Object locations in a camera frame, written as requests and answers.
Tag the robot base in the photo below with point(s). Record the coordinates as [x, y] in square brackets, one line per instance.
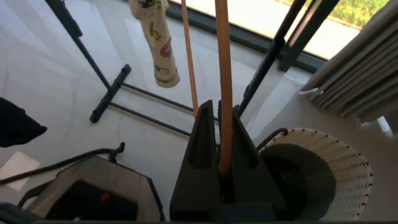
[93, 174]

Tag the cream printed garment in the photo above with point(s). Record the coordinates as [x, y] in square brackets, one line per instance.
[161, 56]

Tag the white laundry basket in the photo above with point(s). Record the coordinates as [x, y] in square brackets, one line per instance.
[342, 149]

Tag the black garment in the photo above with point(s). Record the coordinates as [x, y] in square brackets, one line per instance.
[15, 124]

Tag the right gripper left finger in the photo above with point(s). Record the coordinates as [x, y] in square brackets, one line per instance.
[199, 180]

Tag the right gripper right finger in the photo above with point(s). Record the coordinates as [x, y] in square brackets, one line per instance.
[252, 186]

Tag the pink clothes hanger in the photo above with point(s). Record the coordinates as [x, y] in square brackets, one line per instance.
[224, 62]

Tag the black clothes rack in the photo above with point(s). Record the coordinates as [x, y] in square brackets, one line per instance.
[109, 93]

